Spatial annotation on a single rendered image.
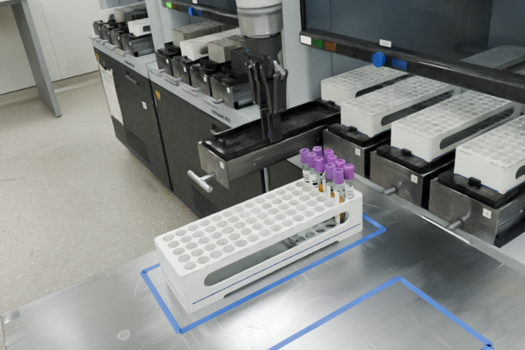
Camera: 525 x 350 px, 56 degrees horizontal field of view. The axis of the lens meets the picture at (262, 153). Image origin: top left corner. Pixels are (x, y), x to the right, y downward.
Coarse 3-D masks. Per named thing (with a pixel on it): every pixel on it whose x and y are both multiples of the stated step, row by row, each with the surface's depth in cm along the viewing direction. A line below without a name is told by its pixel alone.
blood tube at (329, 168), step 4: (328, 164) 71; (332, 164) 71; (328, 168) 70; (332, 168) 70; (328, 172) 71; (332, 172) 71; (328, 176) 71; (332, 176) 71; (328, 180) 72; (332, 180) 72; (328, 184) 72; (332, 184) 72; (328, 188) 72; (332, 188) 72; (328, 192) 73; (332, 192) 73; (328, 196) 73; (332, 196) 73
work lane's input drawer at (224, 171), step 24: (288, 120) 120; (312, 120) 119; (336, 120) 117; (216, 144) 109; (240, 144) 111; (264, 144) 108; (288, 144) 111; (312, 144) 115; (216, 168) 108; (240, 168) 105
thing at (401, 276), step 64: (320, 256) 71; (384, 256) 70; (448, 256) 68; (64, 320) 64; (128, 320) 63; (192, 320) 62; (256, 320) 61; (320, 320) 60; (384, 320) 59; (448, 320) 58; (512, 320) 58
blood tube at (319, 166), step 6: (318, 162) 73; (318, 168) 73; (324, 168) 73; (318, 174) 74; (324, 174) 74; (318, 180) 74; (324, 180) 74; (318, 186) 75; (324, 186) 75; (324, 192) 75
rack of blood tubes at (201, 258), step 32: (288, 192) 76; (320, 192) 75; (192, 224) 70; (224, 224) 71; (256, 224) 69; (288, 224) 70; (320, 224) 74; (352, 224) 74; (160, 256) 67; (192, 256) 64; (224, 256) 63; (256, 256) 72; (288, 256) 69; (192, 288) 62
